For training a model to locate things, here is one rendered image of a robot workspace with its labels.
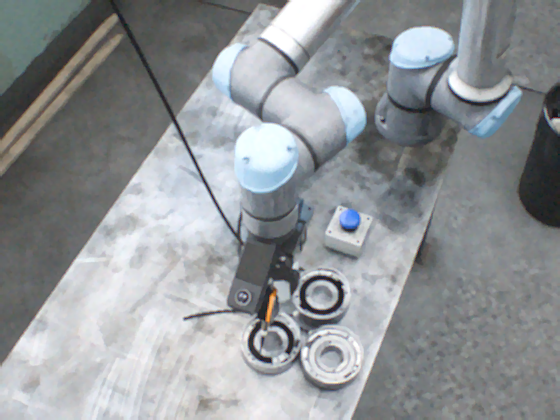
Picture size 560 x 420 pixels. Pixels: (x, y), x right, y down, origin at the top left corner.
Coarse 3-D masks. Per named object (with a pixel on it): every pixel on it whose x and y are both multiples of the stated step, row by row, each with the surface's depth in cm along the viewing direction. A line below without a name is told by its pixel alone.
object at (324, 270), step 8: (304, 272) 117; (312, 272) 118; (320, 272) 118; (328, 272) 118; (336, 272) 117; (320, 280) 117; (344, 280) 117; (312, 288) 116; (320, 288) 118; (328, 288) 117; (344, 288) 116; (312, 296) 119; (336, 296) 115; (296, 304) 113; (312, 304) 115; (328, 304) 114; (344, 304) 114; (304, 312) 112; (344, 312) 113; (312, 320) 113; (320, 320) 112; (328, 320) 112; (336, 320) 113
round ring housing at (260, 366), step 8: (280, 312) 113; (248, 320) 112; (256, 320) 113; (280, 320) 113; (288, 320) 113; (248, 328) 112; (272, 328) 112; (296, 328) 112; (240, 336) 110; (256, 336) 111; (272, 336) 114; (280, 336) 112; (296, 336) 111; (256, 344) 111; (248, 352) 110; (264, 352) 110; (272, 352) 110; (280, 352) 110; (296, 352) 108; (248, 360) 109; (256, 360) 109; (288, 360) 107; (296, 360) 110; (256, 368) 109; (264, 368) 108; (272, 368) 107; (280, 368) 108
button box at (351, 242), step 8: (344, 208) 124; (336, 216) 123; (368, 216) 123; (336, 224) 122; (360, 224) 122; (368, 224) 122; (328, 232) 121; (336, 232) 121; (344, 232) 121; (352, 232) 121; (360, 232) 121; (368, 232) 123; (328, 240) 122; (336, 240) 121; (344, 240) 120; (352, 240) 120; (360, 240) 120; (336, 248) 123; (344, 248) 122; (352, 248) 121; (360, 248) 121; (352, 256) 123
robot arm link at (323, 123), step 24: (288, 96) 84; (312, 96) 83; (336, 96) 83; (264, 120) 87; (288, 120) 82; (312, 120) 81; (336, 120) 82; (360, 120) 84; (312, 144) 80; (336, 144) 82
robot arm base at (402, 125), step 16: (384, 96) 138; (384, 112) 138; (400, 112) 134; (416, 112) 132; (432, 112) 133; (384, 128) 138; (400, 128) 136; (416, 128) 135; (432, 128) 136; (400, 144) 138; (416, 144) 138
